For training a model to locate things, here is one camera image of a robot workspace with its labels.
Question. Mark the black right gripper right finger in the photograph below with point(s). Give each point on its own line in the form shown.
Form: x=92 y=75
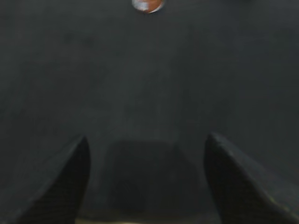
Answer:
x=244 y=191

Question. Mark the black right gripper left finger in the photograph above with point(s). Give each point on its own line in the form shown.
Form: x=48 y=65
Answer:
x=60 y=203

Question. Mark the brown coffee drink bottle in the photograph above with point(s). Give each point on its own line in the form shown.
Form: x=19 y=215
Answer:
x=148 y=6

